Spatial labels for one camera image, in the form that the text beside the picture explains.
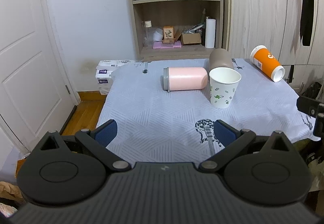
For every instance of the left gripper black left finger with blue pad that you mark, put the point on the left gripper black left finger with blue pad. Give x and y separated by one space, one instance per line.
65 170

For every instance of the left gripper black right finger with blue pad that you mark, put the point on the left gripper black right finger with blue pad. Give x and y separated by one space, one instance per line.
263 170

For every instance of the white paper cup leaf print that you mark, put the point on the white paper cup leaf print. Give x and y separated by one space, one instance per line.
223 84

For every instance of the orange paper cup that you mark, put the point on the orange paper cup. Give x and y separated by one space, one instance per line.
263 59

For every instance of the beige tumbler cup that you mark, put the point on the beige tumbler cup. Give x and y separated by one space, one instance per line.
220 58

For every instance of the white door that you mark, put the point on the white door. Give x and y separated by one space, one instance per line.
34 97

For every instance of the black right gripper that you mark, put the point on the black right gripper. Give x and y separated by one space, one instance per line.
313 108

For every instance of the black bag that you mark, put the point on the black bag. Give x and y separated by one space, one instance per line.
312 91

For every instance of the white patterned tablecloth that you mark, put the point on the white patterned tablecloth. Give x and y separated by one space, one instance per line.
154 125

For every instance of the tissue pack stack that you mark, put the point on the tissue pack stack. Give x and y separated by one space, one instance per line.
104 72

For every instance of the pink tumbler grey lid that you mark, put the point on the pink tumbler grey lid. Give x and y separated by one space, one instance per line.
184 78

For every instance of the white paper towel roll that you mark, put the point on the white paper towel roll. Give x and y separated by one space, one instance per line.
210 33

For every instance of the small cardboard box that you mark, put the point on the small cardboard box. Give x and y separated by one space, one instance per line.
187 38

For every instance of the wooden wardrobe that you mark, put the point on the wooden wardrobe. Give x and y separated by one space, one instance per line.
276 25

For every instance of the pink flat box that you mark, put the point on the pink flat box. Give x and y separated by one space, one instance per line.
161 45

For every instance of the small wooden floral box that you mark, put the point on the small wooden floral box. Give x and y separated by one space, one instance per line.
168 35

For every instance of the wooden shelf unit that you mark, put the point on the wooden shelf unit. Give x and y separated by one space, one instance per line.
182 15

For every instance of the black hanging ribbon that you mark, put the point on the black hanging ribbon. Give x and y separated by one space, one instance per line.
306 22

